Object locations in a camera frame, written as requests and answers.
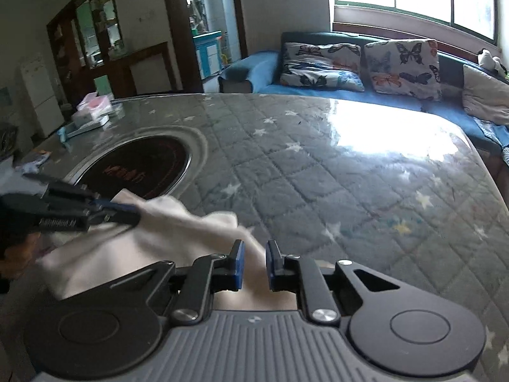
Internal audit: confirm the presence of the small colourful packet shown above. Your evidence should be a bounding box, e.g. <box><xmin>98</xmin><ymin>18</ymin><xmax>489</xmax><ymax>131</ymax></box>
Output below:
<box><xmin>23</xmin><ymin>150</ymin><xmax>51</xmax><ymax>168</ymax></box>

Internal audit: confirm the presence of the butterfly print pillow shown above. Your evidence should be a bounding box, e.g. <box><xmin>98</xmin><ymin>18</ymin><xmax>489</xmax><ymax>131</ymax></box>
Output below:
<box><xmin>363</xmin><ymin>39</ymin><xmax>443</xmax><ymax>103</ymax></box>
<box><xmin>280</xmin><ymin>42</ymin><xmax>365</xmax><ymax>93</ymax></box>

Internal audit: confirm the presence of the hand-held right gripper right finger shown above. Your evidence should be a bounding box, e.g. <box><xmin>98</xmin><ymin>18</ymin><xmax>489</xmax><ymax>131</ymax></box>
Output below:
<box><xmin>266</xmin><ymin>240</ymin><xmax>402</xmax><ymax>323</ymax></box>

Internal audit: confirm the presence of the white refrigerator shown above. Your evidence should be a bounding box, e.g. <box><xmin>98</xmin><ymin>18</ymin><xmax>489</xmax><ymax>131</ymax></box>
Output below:
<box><xmin>20</xmin><ymin>52</ymin><xmax>65</xmax><ymax>138</ymax></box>

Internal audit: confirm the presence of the dark wooden display cabinet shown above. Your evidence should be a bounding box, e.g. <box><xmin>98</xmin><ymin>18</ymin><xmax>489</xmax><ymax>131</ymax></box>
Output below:
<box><xmin>46</xmin><ymin>0</ymin><xmax>176</xmax><ymax>99</ymax></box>

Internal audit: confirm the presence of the light blue tray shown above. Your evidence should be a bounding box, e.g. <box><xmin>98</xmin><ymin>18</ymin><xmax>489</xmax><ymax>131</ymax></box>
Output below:
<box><xmin>58</xmin><ymin>120</ymin><xmax>109</xmax><ymax>144</ymax></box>

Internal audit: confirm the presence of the cream shirt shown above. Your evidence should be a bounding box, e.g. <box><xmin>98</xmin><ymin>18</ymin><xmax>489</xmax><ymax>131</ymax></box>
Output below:
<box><xmin>36</xmin><ymin>188</ymin><xmax>303</xmax><ymax>312</ymax></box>

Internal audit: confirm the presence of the grey pillow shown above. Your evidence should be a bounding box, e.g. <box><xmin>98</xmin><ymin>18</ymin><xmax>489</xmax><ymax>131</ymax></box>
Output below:
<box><xmin>461</xmin><ymin>64</ymin><xmax>509</xmax><ymax>125</ymax></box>

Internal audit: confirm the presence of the person's left hand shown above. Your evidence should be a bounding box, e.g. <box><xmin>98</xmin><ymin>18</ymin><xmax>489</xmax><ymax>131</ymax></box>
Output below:
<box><xmin>2</xmin><ymin>236</ymin><xmax>40</xmax><ymax>279</ymax></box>

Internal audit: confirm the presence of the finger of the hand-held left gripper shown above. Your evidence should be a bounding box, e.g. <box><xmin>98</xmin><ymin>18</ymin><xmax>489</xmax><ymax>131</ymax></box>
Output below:
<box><xmin>85</xmin><ymin>200</ymin><xmax>142</xmax><ymax>227</ymax></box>
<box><xmin>23</xmin><ymin>172</ymin><xmax>101</xmax><ymax>207</ymax></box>

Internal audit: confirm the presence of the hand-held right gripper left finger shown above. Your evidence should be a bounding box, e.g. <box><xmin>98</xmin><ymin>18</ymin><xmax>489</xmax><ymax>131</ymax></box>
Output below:
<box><xmin>111</xmin><ymin>240</ymin><xmax>245</xmax><ymax>326</ymax></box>

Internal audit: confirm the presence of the built-in black induction cooker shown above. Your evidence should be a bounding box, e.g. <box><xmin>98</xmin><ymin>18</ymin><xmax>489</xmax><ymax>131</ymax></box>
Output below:
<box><xmin>65</xmin><ymin>126</ymin><xmax>208</xmax><ymax>202</ymax></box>

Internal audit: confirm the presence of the white plush toy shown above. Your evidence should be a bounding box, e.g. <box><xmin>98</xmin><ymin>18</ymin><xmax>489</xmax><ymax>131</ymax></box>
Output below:
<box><xmin>477</xmin><ymin>48</ymin><xmax>506</xmax><ymax>77</ymax></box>

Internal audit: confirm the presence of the blue patterned blanket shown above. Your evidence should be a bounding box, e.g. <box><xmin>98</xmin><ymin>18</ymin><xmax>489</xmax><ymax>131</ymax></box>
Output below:
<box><xmin>474</xmin><ymin>117</ymin><xmax>509</xmax><ymax>168</ymax></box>

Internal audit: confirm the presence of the blue and white kitchen cabinet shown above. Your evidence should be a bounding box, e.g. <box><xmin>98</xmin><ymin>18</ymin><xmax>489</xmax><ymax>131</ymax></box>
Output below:
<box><xmin>193</xmin><ymin>31</ymin><xmax>224</xmax><ymax>81</ymax></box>

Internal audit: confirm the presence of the blue sofa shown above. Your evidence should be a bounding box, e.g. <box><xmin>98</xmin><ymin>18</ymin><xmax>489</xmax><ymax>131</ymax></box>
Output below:
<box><xmin>218</xmin><ymin>31</ymin><xmax>509</xmax><ymax>166</ymax></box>

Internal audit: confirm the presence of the white tissue box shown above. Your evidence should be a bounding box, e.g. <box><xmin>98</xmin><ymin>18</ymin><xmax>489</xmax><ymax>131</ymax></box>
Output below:
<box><xmin>71</xmin><ymin>109</ymin><xmax>111</xmax><ymax>129</ymax></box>

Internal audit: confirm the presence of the pink and white tissue pack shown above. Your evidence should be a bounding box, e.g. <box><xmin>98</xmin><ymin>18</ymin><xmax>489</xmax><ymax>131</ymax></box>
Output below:
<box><xmin>76</xmin><ymin>92</ymin><xmax>114</xmax><ymax>114</ymax></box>

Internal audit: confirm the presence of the light green box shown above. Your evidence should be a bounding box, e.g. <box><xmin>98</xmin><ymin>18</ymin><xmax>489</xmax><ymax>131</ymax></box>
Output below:
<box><xmin>94</xmin><ymin>75</ymin><xmax>114</xmax><ymax>99</ymax></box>

